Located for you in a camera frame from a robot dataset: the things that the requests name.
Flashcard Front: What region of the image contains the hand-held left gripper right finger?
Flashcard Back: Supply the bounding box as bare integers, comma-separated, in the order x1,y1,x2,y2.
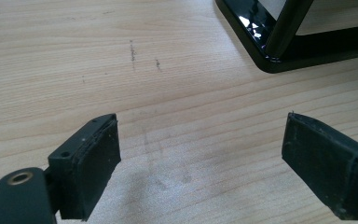
281,111,358,221

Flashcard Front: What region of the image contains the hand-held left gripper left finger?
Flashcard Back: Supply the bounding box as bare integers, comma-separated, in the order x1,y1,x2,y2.
48,113,122,222

